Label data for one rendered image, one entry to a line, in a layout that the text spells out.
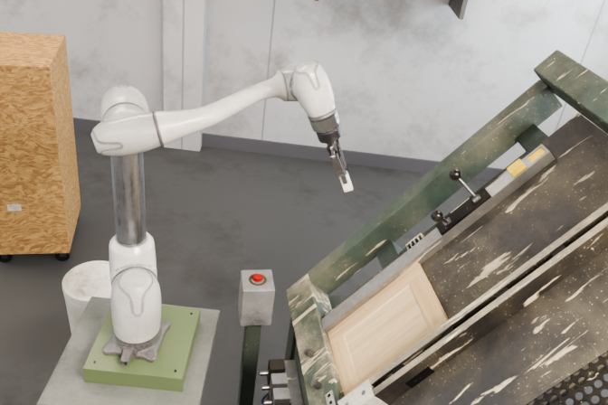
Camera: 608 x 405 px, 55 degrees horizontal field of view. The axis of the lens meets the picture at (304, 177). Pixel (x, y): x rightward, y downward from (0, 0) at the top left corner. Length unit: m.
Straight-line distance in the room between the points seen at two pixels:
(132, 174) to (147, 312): 0.44
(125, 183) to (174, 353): 0.61
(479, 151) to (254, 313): 1.01
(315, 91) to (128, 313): 0.92
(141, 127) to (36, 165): 1.81
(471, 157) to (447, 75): 2.70
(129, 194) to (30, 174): 1.55
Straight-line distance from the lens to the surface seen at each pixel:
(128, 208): 1.98
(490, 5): 4.69
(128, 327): 2.01
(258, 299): 2.20
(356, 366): 1.95
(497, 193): 1.93
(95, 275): 3.13
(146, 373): 2.06
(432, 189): 2.14
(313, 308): 2.17
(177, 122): 1.67
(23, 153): 3.40
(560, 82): 2.02
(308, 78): 1.70
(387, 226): 2.17
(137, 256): 2.08
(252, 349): 2.43
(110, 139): 1.68
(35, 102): 3.25
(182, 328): 2.19
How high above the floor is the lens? 2.37
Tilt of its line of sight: 30 degrees down
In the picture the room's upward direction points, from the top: 8 degrees clockwise
